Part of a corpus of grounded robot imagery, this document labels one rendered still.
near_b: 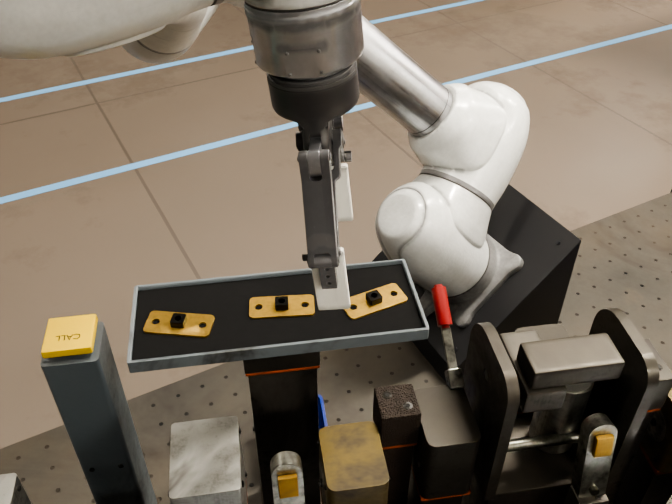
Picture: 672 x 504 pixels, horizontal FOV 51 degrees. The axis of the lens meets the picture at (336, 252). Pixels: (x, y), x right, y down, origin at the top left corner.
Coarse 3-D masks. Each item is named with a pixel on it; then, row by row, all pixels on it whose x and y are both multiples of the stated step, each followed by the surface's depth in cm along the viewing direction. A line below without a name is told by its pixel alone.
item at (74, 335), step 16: (48, 320) 89; (64, 320) 89; (80, 320) 89; (96, 320) 89; (48, 336) 87; (64, 336) 86; (80, 336) 87; (48, 352) 85; (64, 352) 85; (80, 352) 85
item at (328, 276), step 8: (320, 256) 58; (328, 256) 58; (320, 264) 58; (320, 272) 61; (328, 272) 61; (336, 272) 62; (320, 280) 61; (328, 280) 61; (336, 280) 61; (328, 288) 62
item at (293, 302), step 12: (252, 300) 91; (264, 300) 91; (276, 300) 90; (288, 300) 91; (300, 300) 91; (312, 300) 91; (252, 312) 89; (264, 312) 89; (276, 312) 89; (288, 312) 89; (300, 312) 89; (312, 312) 89
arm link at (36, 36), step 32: (0, 0) 40; (32, 0) 40; (64, 0) 41; (96, 0) 41; (128, 0) 42; (160, 0) 44; (192, 0) 46; (0, 32) 41; (32, 32) 41; (64, 32) 42; (96, 32) 43; (128, 32) 45; (160, 32) 86; (192, 32) 87
